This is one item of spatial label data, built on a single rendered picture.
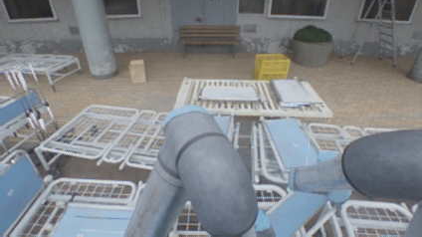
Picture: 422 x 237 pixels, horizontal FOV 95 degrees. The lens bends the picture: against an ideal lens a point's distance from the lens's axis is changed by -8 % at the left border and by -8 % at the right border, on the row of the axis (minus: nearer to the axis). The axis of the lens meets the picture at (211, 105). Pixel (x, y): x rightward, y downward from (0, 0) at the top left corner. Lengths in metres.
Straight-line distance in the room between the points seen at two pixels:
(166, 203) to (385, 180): 0.41
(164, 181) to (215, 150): 0.16
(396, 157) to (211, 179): 0.29
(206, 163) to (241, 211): 0.09
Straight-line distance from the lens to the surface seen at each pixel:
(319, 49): 5.90
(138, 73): 4.80
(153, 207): 0.53
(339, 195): 0.98
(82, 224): 1.72
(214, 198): 0.35
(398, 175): 0.42
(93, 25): 5.07
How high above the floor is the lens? 1.89
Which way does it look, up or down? 30 degrees down
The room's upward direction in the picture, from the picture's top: straight up
